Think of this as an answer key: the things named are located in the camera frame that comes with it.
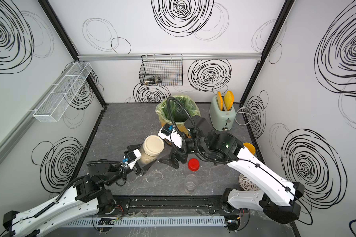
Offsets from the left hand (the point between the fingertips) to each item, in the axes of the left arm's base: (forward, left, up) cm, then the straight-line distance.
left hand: (149, 150), depth 63 cm
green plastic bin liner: (+34, -12, -15) cm, 39 cm away
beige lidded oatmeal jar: (-1, -2, +6) cm, 6 cm away
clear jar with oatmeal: (-5, -20, -29) cm, 35 cm away
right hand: (-3, -7, +6) cm, 10 cm away
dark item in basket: (+43, +4, +4) cm, 43 cm away
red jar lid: (+7, -22, -31) cm, 39 cm away
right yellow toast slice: (+42, -44, -8) cm, 61 cm away
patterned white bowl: (-5, -50, -28) cm, 58 cm away
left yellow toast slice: (+40, -38, -7) cm, 56 cm away
